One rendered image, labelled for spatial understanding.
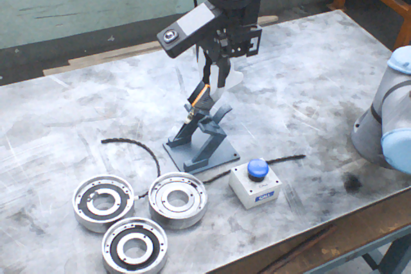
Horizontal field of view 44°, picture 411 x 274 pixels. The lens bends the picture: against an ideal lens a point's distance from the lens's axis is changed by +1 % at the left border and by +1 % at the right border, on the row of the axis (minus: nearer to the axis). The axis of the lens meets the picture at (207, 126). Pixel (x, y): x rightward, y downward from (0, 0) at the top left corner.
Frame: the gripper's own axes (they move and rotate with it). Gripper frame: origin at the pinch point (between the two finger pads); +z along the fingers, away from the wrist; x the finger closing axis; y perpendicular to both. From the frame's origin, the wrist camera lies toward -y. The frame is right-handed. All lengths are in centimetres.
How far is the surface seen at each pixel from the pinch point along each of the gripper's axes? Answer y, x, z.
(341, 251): 27, -22, 41
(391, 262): 54, -21, 66
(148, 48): 48, 137, 94
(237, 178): 0.7, -12.0, 11.9
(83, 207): -26.4, -5.5, 13.2
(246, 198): 0.6, -15.9, 13.4
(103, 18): 29, 149, 79
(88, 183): -23.9, -1.0, 12.9
